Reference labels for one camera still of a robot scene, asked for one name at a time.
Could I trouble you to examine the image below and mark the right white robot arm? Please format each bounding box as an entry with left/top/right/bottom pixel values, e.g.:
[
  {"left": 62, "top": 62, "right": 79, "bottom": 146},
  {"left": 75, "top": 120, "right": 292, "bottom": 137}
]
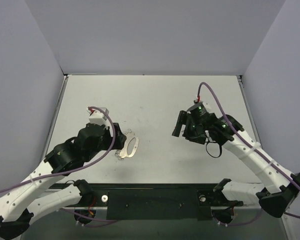
[{"left": 172, "top": 101, "right": 300, "bottom": 218}]

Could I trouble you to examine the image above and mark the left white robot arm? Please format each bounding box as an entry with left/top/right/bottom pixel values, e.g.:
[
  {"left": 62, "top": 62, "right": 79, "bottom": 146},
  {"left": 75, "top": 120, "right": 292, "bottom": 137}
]
[{"left": 0, "top": 122, "right": 127, "bottom": 240}]

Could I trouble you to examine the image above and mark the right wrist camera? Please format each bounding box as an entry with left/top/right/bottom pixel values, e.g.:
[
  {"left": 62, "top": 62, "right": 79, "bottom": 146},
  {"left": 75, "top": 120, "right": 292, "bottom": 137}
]
[{"left": 193, "top": 96, "right": 212, "bottom": 112}]

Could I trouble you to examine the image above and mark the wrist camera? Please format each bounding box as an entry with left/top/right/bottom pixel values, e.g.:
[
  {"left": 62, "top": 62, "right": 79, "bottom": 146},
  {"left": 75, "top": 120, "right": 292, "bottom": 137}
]
[
  {"left": 87, "top": 107, "right": 107, "bottom": 126},
  {"left": 193, "top": 96, "right": 212, "bottom": 112}
]

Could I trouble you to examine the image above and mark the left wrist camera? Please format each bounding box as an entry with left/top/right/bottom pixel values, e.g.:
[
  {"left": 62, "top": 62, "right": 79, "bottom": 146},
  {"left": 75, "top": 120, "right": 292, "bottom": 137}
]
[{"left": 87, "top": 107, "right": 107, "bottom": 126}]

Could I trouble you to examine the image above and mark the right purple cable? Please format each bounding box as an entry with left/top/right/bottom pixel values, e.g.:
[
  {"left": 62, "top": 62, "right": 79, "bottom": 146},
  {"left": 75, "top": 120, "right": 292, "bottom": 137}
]
[{"left": 197, "top": 81, "right": 300, "bottom": 227}]

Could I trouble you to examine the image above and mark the purple cable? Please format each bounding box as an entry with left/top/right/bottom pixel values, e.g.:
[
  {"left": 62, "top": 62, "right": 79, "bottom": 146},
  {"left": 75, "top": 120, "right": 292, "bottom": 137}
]
[
  {"left": 197, "top": 81, "right": 300, "bottom": 227},
  {"left": 0, "top": 106, "right": 115, "bottom": 227}
]

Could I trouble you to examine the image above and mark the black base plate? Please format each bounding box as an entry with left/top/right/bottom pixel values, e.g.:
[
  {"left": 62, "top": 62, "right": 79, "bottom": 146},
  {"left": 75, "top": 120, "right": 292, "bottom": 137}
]
[{"left": 75, "top": 183, "right": 243, "bottom": 221}]

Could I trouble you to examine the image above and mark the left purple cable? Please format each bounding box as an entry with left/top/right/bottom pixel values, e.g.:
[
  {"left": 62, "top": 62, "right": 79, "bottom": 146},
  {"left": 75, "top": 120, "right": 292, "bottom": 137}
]
[{"left": 0, "top": 106, "right": 115, "bottom": 227}]

